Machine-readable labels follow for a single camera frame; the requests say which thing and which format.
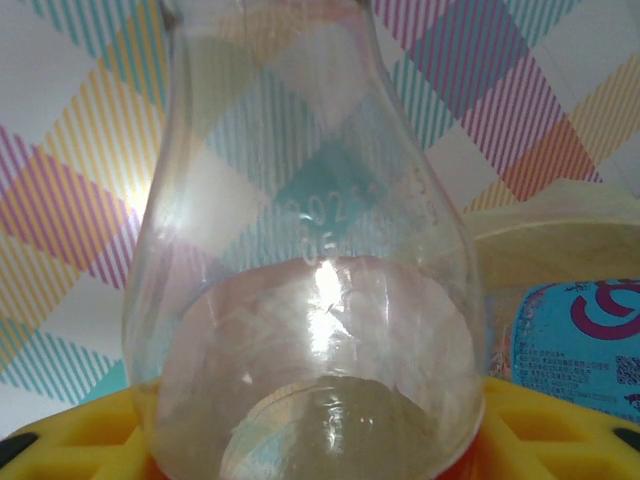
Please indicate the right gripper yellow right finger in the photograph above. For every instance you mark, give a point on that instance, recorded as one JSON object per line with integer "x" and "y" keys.
{"x": 505, "y": 400}

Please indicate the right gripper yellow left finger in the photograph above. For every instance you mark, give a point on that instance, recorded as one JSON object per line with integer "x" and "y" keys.
{"x": 115, "y": 425}

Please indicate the light blue label bottle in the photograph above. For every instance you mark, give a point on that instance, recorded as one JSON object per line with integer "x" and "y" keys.
{"x": 560, "y": 340}

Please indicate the red label cola bottle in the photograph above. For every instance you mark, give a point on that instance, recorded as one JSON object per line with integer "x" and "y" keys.
{"x": 310, "y": 300}

